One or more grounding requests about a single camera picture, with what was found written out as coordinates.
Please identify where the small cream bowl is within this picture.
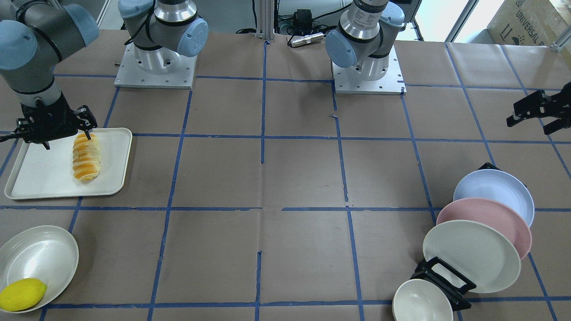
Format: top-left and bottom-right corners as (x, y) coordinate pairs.
(392, 279), (453, 321)

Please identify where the silver metal cylinder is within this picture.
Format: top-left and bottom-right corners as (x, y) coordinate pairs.
(287, 32), (325, 48)

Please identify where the yellow lemon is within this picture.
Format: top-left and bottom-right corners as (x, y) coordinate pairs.
(0, 278), (47, 312)

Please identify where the light blue plate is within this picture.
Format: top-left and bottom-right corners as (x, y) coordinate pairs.
(452, 169), (536, 226)

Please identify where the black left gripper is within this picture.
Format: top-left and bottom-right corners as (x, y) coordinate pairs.
(506, 82), (571, 136)

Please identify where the cardboard box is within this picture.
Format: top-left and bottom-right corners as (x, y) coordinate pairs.
(487, 0), (571, 45)

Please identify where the white rectangular tray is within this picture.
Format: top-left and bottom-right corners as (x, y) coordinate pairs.
(4, 128), (132, 200)

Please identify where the orange striped bread loaf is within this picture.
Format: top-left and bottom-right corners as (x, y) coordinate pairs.
(72, 132), (101, 182)

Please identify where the cream white plate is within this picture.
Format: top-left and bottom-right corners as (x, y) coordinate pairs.
(422, 220), (521, 294)

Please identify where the white shallow bowl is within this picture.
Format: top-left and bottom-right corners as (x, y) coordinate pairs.
(0, 225), (79, 313)

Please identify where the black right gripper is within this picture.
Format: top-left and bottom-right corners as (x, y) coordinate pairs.
(0, 99), (98, 150)

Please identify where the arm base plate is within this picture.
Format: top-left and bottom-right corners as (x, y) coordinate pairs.
(114, 41), (197, 89)
(331, 47), (406, 95)

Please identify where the aluminium frame post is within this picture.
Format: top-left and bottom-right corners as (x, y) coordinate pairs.
(255, 0), (276, 43)

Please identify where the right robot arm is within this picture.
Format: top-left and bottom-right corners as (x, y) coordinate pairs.
(1, 0), (209, 149)

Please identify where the black power adapter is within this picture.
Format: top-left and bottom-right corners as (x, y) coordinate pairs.
(294, 9), (313, 34)

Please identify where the pink plate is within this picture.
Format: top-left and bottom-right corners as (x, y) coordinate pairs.
(436, 198), (533, 259)

